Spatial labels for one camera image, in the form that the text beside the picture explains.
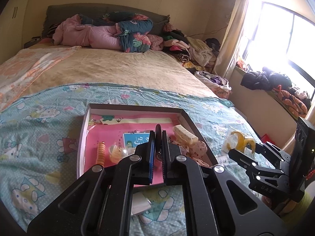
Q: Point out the clothes heap beside bed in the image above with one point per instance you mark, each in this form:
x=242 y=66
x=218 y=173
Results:
x=217 y=84

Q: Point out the peach floral towel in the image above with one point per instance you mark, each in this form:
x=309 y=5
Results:
x=20 y=71

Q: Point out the cream curtain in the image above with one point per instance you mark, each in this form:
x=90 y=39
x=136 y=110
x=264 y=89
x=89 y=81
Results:
x=224 y=64

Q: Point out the dark clothes on windowsill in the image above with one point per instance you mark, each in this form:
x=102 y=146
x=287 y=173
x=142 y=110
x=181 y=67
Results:
x=295 y=101

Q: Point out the maroon hair comb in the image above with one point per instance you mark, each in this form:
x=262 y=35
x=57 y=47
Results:
x=158 y=142

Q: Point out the dark floral quilt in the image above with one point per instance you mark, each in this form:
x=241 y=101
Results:
x=131 y=29

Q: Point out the dark shallow cardboard box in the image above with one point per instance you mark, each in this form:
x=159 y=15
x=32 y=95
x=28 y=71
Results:
x=115 y=109

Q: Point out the pile of clothes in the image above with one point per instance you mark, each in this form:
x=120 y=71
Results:
x=190 y=52

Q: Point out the cream claw hair clip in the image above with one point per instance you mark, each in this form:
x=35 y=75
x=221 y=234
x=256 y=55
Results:
x=182 y=133

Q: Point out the cream wardrobe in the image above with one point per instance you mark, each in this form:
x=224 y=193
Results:
x=12 y=18

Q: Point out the yellow clips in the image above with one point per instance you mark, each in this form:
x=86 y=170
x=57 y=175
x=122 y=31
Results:
x=239 y=141

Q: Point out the white card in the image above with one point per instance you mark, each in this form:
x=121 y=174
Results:
x=139 y=204

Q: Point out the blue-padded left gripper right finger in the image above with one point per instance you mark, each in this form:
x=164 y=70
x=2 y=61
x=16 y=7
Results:
x=215 y=202

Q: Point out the bed with beige sheet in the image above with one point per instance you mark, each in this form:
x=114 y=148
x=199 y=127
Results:
x=152 y=69

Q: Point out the grey headboard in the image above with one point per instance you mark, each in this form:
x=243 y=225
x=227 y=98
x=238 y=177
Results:
x=59 y=13

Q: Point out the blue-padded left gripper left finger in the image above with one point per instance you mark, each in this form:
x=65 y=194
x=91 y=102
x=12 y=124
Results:
x=99 y=202

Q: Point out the hello kitty teal blanket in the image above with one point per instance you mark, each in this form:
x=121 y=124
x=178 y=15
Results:
x=40 y=138

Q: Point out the pink quilt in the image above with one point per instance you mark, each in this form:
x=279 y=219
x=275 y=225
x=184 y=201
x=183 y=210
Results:
x=72 y=33

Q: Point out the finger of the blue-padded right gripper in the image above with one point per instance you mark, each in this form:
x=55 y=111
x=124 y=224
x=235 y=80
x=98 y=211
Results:
x=258 y=174
x=272 y=153

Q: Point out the pink polka-dot bow scrunchie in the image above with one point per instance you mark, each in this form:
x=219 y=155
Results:
x=195 y=150

